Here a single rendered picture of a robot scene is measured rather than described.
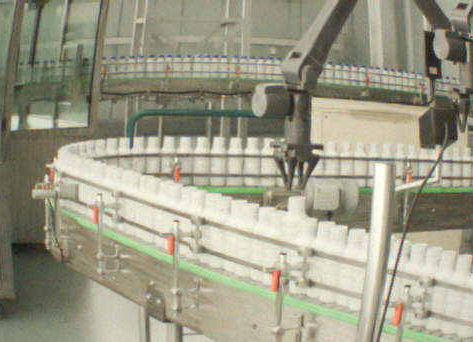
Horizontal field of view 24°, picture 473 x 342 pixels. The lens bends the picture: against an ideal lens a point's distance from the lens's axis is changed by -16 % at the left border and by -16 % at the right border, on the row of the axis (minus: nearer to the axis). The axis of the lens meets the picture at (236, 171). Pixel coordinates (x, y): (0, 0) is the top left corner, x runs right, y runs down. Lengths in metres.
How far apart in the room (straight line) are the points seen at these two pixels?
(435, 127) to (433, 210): 3.16
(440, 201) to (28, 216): 4.02
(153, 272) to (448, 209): 1.90
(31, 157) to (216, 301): 5.27
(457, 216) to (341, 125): 2.28
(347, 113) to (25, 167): 2.34
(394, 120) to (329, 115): 0.43
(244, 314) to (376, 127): 4.32
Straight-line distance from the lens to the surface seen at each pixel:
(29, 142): 8.06
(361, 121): 6.99
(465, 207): 4.83
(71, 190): 3.68
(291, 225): 2.67
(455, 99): 2.37
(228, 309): 2.85
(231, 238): 2.88
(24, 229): 8.12
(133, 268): 3.28
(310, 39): 2.66
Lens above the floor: 1.55
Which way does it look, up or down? 6 degrees down
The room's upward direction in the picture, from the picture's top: 2 degrees clockwise
